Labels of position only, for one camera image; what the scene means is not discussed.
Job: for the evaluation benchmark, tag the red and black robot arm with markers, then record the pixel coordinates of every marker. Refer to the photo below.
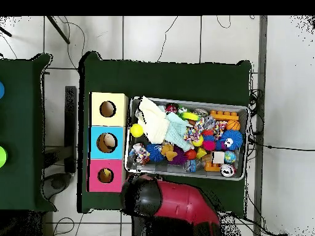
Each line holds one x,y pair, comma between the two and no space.
182,204

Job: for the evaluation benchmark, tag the orange toy basketball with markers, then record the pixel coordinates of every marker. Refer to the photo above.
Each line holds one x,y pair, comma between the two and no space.
233,125

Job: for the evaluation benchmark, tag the blue disc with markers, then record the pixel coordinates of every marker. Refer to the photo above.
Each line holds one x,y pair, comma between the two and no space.
1,90

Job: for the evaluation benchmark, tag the wooden box with three holes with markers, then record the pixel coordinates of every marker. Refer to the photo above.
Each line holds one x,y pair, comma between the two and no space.
107,142

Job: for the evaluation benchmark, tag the small globe ball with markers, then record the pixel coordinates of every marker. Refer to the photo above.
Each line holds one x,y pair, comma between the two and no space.
230,157

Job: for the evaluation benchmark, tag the cream knitted cloth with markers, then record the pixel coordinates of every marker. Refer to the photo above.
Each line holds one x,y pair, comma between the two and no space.
152,123

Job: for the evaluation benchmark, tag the small blue spiky ball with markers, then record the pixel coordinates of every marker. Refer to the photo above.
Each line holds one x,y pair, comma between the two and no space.
155,153

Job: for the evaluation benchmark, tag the black tripod leg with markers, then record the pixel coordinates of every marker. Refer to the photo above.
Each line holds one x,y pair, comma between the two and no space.
58,29

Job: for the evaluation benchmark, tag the long orange toy brick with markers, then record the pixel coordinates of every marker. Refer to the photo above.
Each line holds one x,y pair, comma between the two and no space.
224,115

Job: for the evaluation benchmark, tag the silver topped dark can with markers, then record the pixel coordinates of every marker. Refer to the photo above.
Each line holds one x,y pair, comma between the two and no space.
227,170

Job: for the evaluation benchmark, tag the dark green table cloth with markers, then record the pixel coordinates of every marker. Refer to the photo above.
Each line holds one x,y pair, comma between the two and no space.
162,78

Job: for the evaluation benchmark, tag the pale wooden cube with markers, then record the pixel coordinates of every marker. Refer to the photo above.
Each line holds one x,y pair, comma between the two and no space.
218,157

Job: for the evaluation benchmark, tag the shallow clear mesh bin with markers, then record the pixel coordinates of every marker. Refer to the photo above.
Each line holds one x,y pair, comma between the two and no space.
187,172

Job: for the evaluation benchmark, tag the green side table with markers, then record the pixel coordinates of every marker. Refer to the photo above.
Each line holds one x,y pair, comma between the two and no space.
22,132

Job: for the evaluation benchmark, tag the green disc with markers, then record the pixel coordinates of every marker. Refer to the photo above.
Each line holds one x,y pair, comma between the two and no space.
1,156

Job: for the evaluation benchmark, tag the blue spiky ball with eyes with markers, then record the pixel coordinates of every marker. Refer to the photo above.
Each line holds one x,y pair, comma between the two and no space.
233,140

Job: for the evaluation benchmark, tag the mint green knitted cloth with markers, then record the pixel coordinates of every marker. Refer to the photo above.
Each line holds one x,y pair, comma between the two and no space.
178,132

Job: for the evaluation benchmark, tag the yellow smiley ball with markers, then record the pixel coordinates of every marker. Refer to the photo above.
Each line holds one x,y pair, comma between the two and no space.
136,130

